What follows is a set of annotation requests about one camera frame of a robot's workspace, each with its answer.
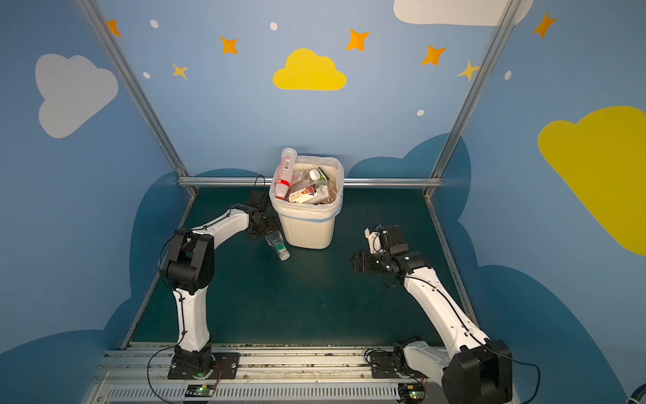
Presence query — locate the clear bottle green cap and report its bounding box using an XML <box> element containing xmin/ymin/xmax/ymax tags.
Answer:
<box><xmin>265</xmin><ymin>230</ymin><xmax>290</xmax><ymax>262</ymax></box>

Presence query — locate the white bottle red cap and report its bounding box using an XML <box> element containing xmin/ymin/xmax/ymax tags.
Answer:
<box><xmin>274</xmin><ymin>147</ymin><xmax>298</xmax><ymax>200</ymax></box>

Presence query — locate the red label clear bottle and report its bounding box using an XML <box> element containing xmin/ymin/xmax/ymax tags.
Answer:
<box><xmin>288</xmin><ymin>184</ymin><xmax>330</xmax><ymax>205</ymax></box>

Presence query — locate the green lime label bottle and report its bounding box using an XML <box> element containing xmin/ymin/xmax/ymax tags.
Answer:
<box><xmin>309</xmin><ymin>168</ymin><xmax>330</xmax><ymax>183</ymax></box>

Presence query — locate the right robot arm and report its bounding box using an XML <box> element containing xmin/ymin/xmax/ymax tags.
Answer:
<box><xmin>351</xmin><ymin>224</ymin><xmax>513</xmax><ymax>403</ymax></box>

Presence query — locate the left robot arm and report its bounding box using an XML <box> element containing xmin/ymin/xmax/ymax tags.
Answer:
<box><xmin>160</xmin><ymin>190</ymin><xmax>279</xmax><ymax>380</ymax></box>

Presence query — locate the white plastic trash bin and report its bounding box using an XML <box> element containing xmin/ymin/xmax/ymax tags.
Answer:
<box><xmin>269</xmin><ymin>155</ymin><xmax>344</xmax><ymax>249</ymax></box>

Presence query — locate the right controller board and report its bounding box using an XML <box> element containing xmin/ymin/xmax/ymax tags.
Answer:
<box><xmin>397</xmin><ymin>383</ymin><xmax>427</xmax><ymax>404</ymax></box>

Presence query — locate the controller board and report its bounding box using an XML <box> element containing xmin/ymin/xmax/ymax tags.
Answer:
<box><xmin>397</xmin><ymin>383</ymin><xmax>427</xmax><ymax>404</ymax></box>
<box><xmin>185</xmin><ymin>385</ymin><xmax>216</xmax><ymax>398</ymax></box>

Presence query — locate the left controller board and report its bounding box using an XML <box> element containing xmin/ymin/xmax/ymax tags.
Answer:
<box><xmin>185</xmin><ymin>385</ymin><xmax>216</xmax><ymax>398</ymax></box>

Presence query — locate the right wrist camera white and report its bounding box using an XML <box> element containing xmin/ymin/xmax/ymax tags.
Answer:
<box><xmin>364</xmin><ymin>225</ymin><xmax>385</xmax><ymax>255</ymax></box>

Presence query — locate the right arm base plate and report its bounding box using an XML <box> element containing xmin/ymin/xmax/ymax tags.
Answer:
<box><xmin>366</xmin><ymin>350</ymin><xmax>402</xmax><ymax>379</ymax></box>

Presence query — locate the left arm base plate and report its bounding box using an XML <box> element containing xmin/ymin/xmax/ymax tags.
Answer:
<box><xmin>168</xmin><ymin>352</ymin><xmax>241</xmax><ymax>380</ymax></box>

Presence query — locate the aluminium rail frame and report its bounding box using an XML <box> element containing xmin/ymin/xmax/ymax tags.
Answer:
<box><xmin>83</xmin><ymin>343</ymin><xmax>414</xmax><ymax>403</ymax></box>

